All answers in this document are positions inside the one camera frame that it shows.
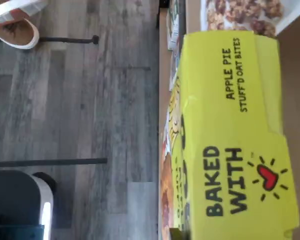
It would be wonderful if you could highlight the green Bobo's apple pie box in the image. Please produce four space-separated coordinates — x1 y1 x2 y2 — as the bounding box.
159 31 300 240

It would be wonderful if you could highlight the grey white-trimmed machine base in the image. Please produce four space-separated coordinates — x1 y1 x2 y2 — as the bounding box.
0 169 58 238

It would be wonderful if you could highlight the red-label Purely Elizabeth granola bag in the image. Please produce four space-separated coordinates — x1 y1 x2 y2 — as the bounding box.
199 0 300 37

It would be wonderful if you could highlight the teal plastic crate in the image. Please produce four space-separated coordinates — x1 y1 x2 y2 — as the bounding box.
0 213 45 240

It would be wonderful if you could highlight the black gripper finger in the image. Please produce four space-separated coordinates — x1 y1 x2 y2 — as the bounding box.
169 226 191 240

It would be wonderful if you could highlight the green-topped small granola box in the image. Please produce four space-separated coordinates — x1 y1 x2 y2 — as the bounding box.
166 0 187 50

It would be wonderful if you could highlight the black floor rod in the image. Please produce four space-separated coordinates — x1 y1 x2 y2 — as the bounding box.
0 35 100 44
0 158 108 168

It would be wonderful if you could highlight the Purely Elizabeth small boxes group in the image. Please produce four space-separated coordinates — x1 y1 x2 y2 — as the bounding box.
158 24 173 151

